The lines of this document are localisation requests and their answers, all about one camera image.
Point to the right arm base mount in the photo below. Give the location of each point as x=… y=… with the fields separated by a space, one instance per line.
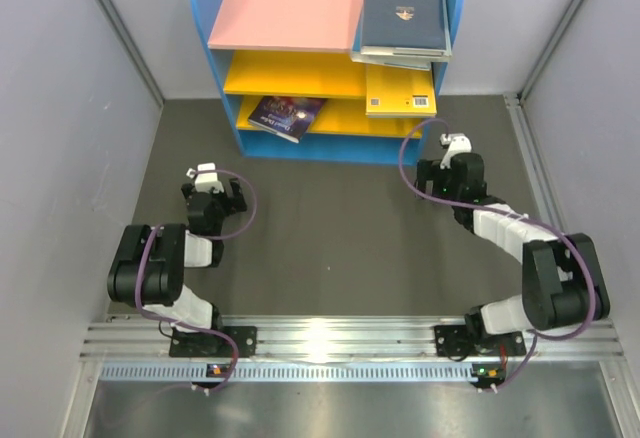
x=456 y=343

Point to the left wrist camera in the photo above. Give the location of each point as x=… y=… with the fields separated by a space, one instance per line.
x=205 y=178

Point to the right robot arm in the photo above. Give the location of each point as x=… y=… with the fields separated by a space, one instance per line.
x=561 y=278

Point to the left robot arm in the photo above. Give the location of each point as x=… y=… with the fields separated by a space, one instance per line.
x=147 y=272

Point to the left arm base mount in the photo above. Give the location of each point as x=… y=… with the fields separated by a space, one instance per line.
x=202 y=345

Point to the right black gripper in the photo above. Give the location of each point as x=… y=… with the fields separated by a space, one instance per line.
x=431 y=171

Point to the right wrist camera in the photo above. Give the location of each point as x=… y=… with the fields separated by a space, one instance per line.
x=453 y=144

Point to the yellow book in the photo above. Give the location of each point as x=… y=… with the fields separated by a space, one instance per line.
x=399 y=90

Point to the purple Robinson Crusoe book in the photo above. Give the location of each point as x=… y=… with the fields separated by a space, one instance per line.
x=286 y=117

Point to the aluminium mounting rail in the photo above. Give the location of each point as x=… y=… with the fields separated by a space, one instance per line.
x=323 y=349

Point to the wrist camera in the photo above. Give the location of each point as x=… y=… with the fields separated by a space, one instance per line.
x=205 y=178
x=453 y=144

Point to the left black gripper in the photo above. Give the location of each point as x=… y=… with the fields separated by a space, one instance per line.
x=234 y=203

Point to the light blue book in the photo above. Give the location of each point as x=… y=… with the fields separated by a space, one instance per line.
x=398 y=116

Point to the navy blue book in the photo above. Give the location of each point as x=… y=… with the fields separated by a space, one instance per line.
x=402 y=13

